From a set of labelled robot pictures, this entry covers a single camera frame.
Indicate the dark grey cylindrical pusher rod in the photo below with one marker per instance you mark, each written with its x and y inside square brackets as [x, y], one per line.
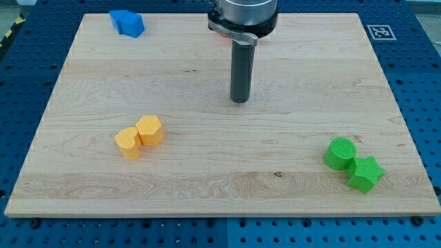
[241, 71]

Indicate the blue triangle block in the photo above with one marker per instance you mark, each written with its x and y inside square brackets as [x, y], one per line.
[131, 24]

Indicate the blue cube block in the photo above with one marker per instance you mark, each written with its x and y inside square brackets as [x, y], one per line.
[115, 16]

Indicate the yellow pentagon block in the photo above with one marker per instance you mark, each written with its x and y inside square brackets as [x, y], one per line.
[150, 130]

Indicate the light wooden board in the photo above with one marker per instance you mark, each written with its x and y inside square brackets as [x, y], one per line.
[316, 78]

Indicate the green cylinder block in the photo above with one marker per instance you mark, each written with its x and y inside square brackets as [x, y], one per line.
[339, 153]

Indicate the yellow heart block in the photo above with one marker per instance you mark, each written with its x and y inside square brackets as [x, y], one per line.
[129, 142]

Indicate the white fiducial marker tag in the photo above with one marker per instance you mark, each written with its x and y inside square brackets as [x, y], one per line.
[381, 33]

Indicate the green star block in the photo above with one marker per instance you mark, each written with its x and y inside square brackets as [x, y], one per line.
[364, 173]

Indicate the black bolt right front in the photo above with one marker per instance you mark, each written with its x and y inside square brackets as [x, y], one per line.
[417, 221]

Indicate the black bolt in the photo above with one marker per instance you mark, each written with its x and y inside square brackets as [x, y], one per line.
[35, 223]
[417, 221]

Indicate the black bolt left front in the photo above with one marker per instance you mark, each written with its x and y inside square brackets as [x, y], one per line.
[35, 223]

